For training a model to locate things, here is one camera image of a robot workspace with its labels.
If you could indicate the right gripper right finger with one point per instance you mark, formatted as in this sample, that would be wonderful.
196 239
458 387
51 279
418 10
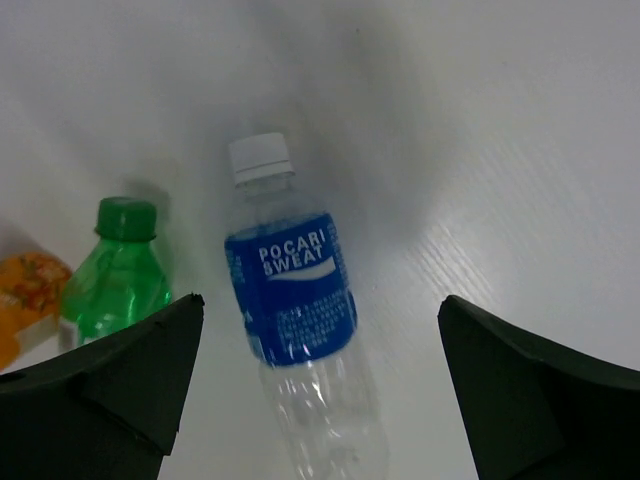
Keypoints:
533 408

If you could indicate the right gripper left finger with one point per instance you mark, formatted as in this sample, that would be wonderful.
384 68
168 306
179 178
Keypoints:
110 409

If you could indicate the orange juice bottle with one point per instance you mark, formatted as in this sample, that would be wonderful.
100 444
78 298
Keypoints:
31 288

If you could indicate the blue-label plastic bottle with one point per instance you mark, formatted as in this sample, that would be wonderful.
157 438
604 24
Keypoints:
291 285

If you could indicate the green plastic bottle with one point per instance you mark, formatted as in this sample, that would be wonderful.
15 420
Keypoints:
121 281

